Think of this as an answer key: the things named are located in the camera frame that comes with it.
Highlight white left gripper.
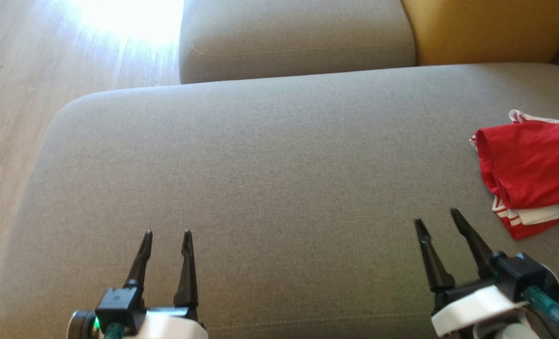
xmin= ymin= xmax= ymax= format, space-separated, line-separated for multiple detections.
xmin=123 ymin=229 xmax=209 ymax=339

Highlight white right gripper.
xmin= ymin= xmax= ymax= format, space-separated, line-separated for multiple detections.
xmin=414 ymin=209 xmax=528 ymax=338

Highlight red shorts with white hem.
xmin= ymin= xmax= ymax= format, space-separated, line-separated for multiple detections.
xmin=491 ymin=195 xmax=559 ymax=242

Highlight red shorts with white panel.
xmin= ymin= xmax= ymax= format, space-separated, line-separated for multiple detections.
xmin=470 ymin=109 xmax=559 ymax=211

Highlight large grey fabric ottoman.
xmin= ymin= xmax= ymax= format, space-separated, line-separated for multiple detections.
xmin=0 ymin=63 xmax=559 ymax=339

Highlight yellow sofa backrest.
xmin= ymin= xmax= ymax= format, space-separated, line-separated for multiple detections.
xmin=400 ymin=0 xmax=559 ymax=66

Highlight grey fabric sofa seat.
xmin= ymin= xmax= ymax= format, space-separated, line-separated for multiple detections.
xmin=178 ymin=0 xmax=417 ymax=85

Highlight teal plug left camera cable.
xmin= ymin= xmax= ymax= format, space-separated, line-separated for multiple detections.
xmin=102 ymin=322 xmax=126 ymax=339

